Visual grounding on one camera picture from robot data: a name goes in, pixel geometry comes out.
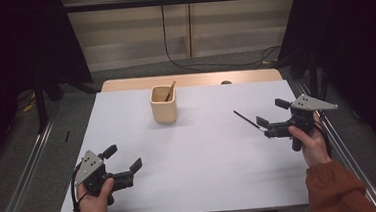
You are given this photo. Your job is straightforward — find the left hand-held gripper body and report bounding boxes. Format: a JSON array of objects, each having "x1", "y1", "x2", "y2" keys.
[{"x1": 72, "y1": 147, "x2": 137, "y2": 209}]

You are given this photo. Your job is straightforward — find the dark curtain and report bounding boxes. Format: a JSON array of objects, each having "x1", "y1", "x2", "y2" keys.
[
  {"x1": 0, "y1": 0, "x2": 100, "y2": 180},
  {"x1": 273, "y1": 0, "x2": 376, "y2": 172}
]

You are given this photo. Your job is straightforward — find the white table sheet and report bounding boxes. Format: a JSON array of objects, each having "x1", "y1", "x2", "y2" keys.
[{"x1": 48, "y1": 76, "x2": 332, "y2": 212}]

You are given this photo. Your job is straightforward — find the right hand-held gripper cable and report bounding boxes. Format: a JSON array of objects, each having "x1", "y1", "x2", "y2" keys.
[{"x1": 314, "y1": 121, "x2": 334, "y2": 160}]

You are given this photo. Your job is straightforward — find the person's right hand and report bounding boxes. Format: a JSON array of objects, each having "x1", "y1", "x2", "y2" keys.
[{"x1": 286, "y1": 110, "x2": 334, "y2": 170}]

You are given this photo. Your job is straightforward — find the black wall cable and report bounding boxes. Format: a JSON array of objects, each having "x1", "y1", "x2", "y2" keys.
[{"x1": 159, "y1": 0, "x2": 284, "y2": 76}]

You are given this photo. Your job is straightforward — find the beige square cup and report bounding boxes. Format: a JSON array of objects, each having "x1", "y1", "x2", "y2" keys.
[{"x1": 149, "y1": 84, "x2": 179, "y2": 126}]

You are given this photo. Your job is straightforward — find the black brush with black head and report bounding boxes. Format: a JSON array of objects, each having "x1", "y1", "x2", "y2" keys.
[{"x1": 232, "y1": 108, "x2": 266, "y2": 136}]

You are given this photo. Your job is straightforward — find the left hand-held gripper cable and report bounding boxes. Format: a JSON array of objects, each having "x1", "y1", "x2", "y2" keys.
[{"x1": 68, "y1": 162, "x2": 86, "y2": 212}]

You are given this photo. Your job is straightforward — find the person's left hand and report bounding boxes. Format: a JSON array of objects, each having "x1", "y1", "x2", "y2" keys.
[{"x1": 75, "y1": 176, "x2": 117, "y2": 212}]

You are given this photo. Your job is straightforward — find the hand-held gripper cable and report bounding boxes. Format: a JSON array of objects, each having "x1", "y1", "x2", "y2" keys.
[
  {"x1": 314, "y1": 121, "x2": 334, "y2": 160},
  {"x1": 68, "y1": 162, "x2": 86, "y2": 212}
]

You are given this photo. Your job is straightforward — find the black stand pole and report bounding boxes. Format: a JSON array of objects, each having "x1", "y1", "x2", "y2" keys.
[
  {"x1": 32, "y1": 72, "x2": 51, "y2": 135},
  {"x1": 306, "y1": 50, "x2": 320, "y2": 101}
]

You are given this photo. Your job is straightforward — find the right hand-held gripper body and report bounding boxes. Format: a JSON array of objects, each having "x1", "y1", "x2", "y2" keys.
[{"x1": 261, "y1": 92, "x2": 342, "y2": 155}]

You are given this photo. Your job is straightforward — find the black brush with orange tip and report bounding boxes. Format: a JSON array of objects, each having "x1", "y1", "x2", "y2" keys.
[{"x1": 163, "y1": 80, "x2": 179, "y2": 103}]

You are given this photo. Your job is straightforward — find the metal floor rail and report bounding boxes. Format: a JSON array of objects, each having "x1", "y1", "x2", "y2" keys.
[
  {"x1": 292, "y1": 74, "x2": 376, "y2": 212},
  {"x1": 0, "y1": 100, "x2": 71, "y2": 212}
]

